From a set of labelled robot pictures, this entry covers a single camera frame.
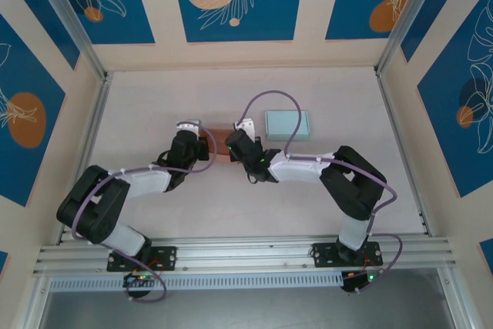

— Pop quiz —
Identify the salmon pink paper box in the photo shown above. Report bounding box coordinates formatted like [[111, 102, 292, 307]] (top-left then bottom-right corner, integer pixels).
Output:
[[200, 128, 238, 166]]

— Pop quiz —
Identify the light blue paper box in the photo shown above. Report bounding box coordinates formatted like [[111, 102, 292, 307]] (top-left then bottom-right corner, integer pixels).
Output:
[[264, 109, 311, 143]]

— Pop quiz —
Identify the small control circuit board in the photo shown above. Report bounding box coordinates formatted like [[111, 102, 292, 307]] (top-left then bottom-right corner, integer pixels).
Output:
[[122, 272, 159, 288], [340, 270, 383, 294]]

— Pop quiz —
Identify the grey metal sheet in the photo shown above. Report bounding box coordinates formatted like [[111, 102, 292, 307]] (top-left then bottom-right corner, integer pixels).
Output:
[[38, 289, 458, 329]]

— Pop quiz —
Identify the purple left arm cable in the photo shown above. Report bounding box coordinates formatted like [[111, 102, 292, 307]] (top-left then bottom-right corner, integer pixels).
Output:
[[70, 120, 217, 302]]

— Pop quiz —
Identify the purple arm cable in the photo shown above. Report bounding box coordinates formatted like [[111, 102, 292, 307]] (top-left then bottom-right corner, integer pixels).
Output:
[[238, 90, 397, 295], [70, 120, 217, 302]]

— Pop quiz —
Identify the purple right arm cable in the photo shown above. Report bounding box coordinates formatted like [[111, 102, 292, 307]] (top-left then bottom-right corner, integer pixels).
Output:
[[238, 90, 397, 295]]

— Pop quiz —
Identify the aluminium mounting rail beam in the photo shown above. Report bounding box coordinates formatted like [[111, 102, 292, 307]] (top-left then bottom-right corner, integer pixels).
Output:
[[32, 233, 459, 277]]

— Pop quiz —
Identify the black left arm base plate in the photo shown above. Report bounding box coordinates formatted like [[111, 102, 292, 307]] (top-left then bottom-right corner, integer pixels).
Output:
[[106, 246, 178, 272]]

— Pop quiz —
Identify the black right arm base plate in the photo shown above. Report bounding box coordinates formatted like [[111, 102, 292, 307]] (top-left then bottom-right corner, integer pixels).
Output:
[[311, 242, 384, 268]]

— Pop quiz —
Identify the grey slotted cable duct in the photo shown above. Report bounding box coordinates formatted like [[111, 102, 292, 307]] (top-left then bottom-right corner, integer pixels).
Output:
[[49, 270, 346, 292]]

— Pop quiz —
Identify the aluminium frame post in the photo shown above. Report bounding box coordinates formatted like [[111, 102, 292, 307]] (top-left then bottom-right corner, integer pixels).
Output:
[[373, 0, 444, 76], [25, 0, 112, 82]]

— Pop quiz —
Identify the aluminium frame strut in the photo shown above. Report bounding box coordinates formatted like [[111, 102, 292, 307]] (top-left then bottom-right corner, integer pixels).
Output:
[[437, 267, 477, 329], [21, 277, 53, 329]]

